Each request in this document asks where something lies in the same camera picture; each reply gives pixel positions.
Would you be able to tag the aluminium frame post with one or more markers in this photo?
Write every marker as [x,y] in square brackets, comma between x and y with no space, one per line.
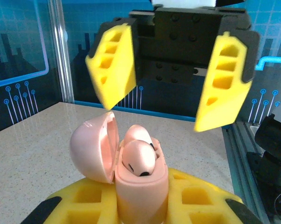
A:
[59,58]

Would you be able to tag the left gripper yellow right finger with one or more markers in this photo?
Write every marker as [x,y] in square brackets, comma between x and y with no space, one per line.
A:
[175,198]

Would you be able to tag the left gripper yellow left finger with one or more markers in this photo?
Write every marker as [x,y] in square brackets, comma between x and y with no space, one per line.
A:
[107,205]

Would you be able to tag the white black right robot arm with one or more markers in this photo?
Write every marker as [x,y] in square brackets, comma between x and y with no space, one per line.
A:
[270,140]

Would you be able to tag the pink earbud charging case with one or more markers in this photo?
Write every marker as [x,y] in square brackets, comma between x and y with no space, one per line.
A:
[140,198]

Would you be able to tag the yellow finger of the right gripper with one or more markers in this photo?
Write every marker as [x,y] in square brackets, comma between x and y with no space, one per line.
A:
[121,81]
[224,105]

